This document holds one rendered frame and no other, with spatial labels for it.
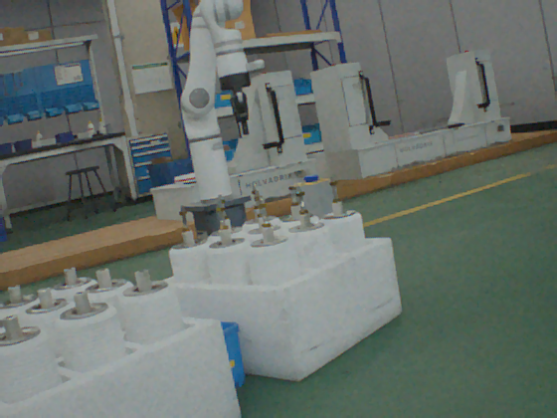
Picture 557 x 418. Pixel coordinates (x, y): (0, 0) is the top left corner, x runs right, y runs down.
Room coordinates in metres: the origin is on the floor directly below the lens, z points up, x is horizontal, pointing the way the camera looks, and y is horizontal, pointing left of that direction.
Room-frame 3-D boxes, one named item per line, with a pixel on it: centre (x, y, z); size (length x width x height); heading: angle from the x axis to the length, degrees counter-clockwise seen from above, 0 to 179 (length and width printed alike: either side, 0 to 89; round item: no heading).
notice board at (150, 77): (7.63, 1.23, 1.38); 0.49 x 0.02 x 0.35; 121
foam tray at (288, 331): (1.39, 0.05, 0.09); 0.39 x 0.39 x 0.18; 49
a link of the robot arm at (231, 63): (1.56, 0.04, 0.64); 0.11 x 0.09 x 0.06; 97
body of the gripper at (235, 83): (1.56, 0.06, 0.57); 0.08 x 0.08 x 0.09
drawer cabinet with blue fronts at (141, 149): (6.95, 1.38, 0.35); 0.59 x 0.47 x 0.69; 31
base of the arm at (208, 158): (1.78, 0.17, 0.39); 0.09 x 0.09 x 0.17; 31
